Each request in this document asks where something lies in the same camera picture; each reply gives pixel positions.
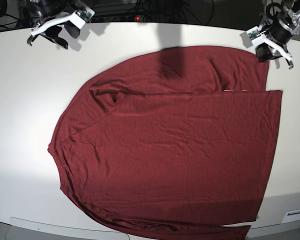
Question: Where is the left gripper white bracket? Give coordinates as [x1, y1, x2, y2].
[245, 24, 294, 69]

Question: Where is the white label plate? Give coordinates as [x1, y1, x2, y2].
[282, 209, 300, 224]

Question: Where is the dark red long-sleeve shirt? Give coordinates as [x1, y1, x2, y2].
[48, 46, 283, 240]

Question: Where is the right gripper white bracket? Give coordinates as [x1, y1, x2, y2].
[26, 7, 95, 50]

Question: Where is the black power strip red light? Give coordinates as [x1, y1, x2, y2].
[90, 14, 144, 23]

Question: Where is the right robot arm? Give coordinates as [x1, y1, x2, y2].
[26, 0, 95, 50]

